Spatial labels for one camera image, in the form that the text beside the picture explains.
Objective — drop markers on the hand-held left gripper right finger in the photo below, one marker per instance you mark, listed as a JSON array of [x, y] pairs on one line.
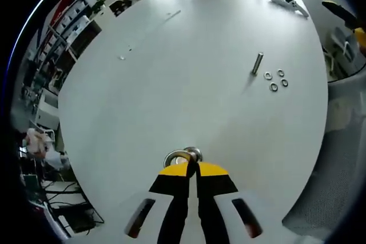
[[213, 169]]

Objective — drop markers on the large metal washer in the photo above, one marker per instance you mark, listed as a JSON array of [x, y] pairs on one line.
[[168, 158], [197, 152]]

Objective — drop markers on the small green desk plant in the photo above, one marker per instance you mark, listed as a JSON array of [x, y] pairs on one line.
[[98, 2]]

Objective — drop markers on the grey mesh office chair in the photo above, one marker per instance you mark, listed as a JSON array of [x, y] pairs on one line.
[[328, 169]]

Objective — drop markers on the white storage shelf unit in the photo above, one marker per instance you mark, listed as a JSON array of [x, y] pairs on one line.
[[60, 35]]

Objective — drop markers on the threaded metal stud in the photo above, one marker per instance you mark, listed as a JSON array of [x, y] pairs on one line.
[[257, 64]]

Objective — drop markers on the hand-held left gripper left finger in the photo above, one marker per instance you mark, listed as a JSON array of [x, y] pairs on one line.
[[174, 171]]

